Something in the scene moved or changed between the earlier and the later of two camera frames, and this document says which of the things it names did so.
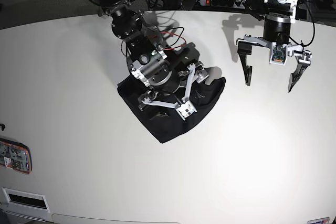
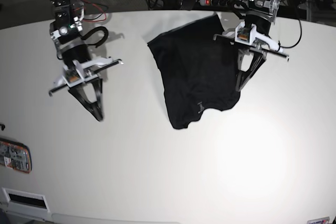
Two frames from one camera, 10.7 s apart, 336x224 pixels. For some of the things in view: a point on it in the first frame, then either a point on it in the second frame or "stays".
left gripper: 195,70 to 79,71
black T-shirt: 165,122 to 198,71
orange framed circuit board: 16,156 stays
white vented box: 25,204 stays
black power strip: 233,2 stays
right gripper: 244,49 to 247,34
